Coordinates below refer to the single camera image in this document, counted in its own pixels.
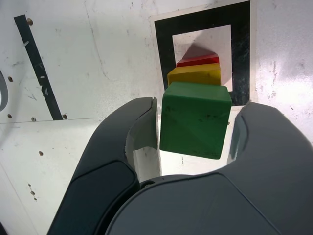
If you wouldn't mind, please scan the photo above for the red cube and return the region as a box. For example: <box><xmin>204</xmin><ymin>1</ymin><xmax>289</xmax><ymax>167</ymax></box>
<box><xmin>176</xmin><ymin>55</ymin><xmax>220</xmax><ymax>68</ymax></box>

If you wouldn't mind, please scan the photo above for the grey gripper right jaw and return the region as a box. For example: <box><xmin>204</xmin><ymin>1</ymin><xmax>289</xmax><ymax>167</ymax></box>
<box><xmin>95</xmin><ymin>101</ymin><xmax>313</xmax><ymax>235</ymax></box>

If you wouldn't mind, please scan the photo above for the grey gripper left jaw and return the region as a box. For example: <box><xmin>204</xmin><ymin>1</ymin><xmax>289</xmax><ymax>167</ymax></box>
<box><xmin>47</xmin><ymin>96</ymin><xmax>162</xmax><ymax>235</ymax></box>

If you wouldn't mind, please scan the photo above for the yellow cube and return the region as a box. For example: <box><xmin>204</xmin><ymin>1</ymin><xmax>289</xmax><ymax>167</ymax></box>
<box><xmin>167</xmin><ymin>63</ymin><xmax>222</xmax><ymax>86</ymax></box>

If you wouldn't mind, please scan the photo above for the green cube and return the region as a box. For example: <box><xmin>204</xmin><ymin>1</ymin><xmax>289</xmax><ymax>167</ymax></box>
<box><xmin>158</xmin><ymin>82</ymin><xmax>232</xmax><ymax>160</ymax></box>

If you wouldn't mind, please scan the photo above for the black tape strip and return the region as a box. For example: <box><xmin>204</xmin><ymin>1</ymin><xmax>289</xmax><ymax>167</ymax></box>
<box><xmin>14</xmin><ymin>14</ymin><xmax>64</xmax><ymax>121</ymax></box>

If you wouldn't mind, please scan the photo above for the black tape square outline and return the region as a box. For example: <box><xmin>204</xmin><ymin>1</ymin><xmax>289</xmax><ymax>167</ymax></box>
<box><xmin>154</xmin><ymin>0</ymin><xmax>252</xmax><ymax>106</ymax></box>

